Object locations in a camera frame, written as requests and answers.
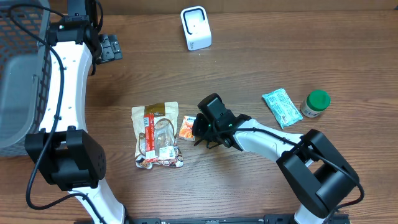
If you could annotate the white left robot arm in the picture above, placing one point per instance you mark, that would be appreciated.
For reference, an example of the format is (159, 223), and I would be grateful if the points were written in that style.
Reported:
(63, 151)

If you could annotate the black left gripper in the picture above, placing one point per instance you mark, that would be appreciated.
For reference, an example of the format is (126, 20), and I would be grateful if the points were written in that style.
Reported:
(109, 47)

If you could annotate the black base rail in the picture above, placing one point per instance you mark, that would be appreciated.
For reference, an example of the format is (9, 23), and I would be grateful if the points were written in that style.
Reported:
(266, 219)

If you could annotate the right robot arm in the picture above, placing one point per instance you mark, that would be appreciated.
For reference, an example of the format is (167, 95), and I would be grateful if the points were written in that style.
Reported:
(320, 177)

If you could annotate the teal wet wipes pack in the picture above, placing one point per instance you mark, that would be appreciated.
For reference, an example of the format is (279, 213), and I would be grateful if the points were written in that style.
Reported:
(282, 107)

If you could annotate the grey mesh plastic basket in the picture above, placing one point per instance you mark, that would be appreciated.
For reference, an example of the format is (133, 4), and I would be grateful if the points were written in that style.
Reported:
(25, 74)

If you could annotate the red snack stick packet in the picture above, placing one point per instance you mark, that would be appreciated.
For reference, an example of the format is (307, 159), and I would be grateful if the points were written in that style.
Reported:
(149, 127)

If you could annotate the green lid Knorr jar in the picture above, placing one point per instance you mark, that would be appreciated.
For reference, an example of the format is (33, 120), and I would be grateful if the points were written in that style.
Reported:
(315, 103)

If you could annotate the orange tissue packet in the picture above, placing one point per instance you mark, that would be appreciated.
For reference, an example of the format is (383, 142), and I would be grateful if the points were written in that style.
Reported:
(186, 132)

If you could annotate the beige brown snack bag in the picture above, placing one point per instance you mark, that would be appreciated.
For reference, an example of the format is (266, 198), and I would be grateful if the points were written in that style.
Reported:
(165, 137)

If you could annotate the white barcode scanner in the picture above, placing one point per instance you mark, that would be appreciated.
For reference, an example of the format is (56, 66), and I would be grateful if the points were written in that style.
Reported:
(196, 28)

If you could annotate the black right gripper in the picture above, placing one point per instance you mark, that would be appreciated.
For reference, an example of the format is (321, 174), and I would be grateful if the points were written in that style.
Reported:
(201, 130)

